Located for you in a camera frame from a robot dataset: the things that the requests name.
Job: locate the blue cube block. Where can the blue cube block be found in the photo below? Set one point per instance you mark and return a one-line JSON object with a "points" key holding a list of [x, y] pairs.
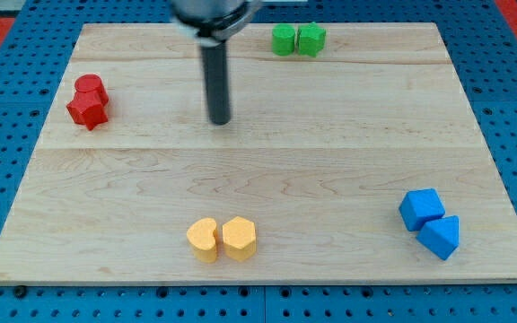
{"points": [[420, 206]]}

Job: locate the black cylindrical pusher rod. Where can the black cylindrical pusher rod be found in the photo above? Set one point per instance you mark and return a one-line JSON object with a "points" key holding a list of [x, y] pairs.
{"points": [[215, 71]]}

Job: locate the green star block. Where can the green star block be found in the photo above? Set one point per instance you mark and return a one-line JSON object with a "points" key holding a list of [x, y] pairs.
{"points": [[311, 39]]}

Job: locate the blue triangle block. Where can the blue triangle block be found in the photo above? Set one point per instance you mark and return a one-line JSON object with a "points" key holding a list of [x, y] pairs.
{"points": [[441, 236]]}

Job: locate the yellow heart block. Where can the yellow heart block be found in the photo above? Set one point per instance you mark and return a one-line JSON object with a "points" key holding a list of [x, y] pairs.
{"points": [[202, 238]]}

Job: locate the red cylinder block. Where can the red cylinder block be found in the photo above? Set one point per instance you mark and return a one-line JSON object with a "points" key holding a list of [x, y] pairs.
{"points": [[92, 83]]}

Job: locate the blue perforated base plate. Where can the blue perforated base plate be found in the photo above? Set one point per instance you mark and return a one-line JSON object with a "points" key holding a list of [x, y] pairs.
{"points": [[33, 58]]}

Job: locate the yellow hexagon block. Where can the yellow hexagon block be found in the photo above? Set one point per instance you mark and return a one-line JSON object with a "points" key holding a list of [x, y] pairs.
{"points": [[239, 238]]}

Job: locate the green cylinder block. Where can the green cylinder block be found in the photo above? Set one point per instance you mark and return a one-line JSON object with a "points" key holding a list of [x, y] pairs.
{"points": [[283, 38]]}

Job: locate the red star block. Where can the red star block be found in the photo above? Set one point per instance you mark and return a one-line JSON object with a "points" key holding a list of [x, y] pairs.
{"points": [[87, 108]]}

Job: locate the light wooden board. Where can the light wooden board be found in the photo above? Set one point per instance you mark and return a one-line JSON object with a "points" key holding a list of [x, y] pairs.
{"points": [[319, 154]]}

